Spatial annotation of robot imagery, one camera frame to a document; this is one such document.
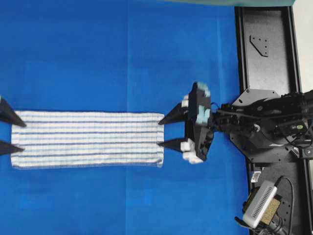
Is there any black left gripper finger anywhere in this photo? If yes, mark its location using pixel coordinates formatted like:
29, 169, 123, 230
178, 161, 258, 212
158, 103, 188, 125
158, 138, 190, 153

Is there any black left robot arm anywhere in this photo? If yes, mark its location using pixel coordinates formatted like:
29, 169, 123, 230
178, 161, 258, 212
158, 82, 313, 164

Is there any white blue striped towel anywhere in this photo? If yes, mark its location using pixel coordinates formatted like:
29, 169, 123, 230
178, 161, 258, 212
11, 111, 164, 169

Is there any grey ventilated mini computer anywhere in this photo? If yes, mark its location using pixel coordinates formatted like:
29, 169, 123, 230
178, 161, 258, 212
243, 180, 277, 229

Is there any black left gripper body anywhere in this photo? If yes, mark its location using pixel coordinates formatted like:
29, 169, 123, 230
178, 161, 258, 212
181, 82, 214, 164

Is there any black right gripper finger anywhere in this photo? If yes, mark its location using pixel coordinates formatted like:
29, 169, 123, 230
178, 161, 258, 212
0, 96, 26, 127
0, 141, 24, 156

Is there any black triangular bracket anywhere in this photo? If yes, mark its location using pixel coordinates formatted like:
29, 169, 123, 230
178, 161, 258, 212
249, 35, 269, 57

